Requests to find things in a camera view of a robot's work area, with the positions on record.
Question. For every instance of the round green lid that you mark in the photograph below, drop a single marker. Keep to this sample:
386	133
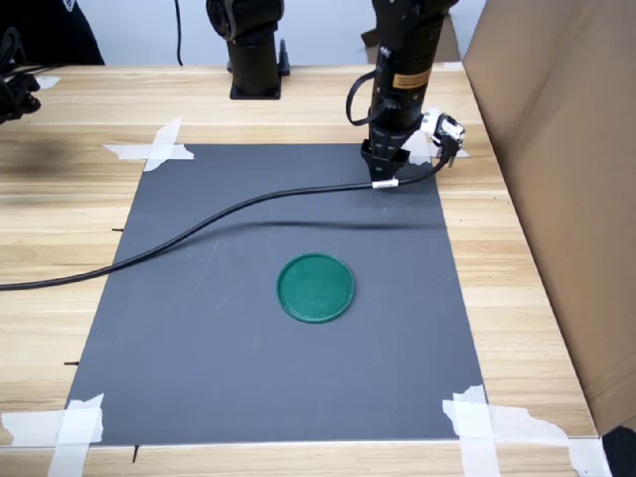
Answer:
315	289

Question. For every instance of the person's hand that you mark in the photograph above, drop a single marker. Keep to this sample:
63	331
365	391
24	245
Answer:
17	99

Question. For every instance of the white tape strip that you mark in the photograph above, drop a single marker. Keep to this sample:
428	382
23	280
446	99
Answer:
522	425
49	82
420	156
166	134
477	457
124	151
67	457
591	459
30	427
464	152

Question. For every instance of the large brown cardboard panel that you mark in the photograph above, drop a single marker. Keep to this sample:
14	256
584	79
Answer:
561	174

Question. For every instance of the dark grey mat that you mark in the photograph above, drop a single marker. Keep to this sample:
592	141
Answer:
223	348

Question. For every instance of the person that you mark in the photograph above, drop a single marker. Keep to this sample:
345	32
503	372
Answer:
49	35

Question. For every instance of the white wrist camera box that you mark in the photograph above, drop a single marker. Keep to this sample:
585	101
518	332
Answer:
437	123

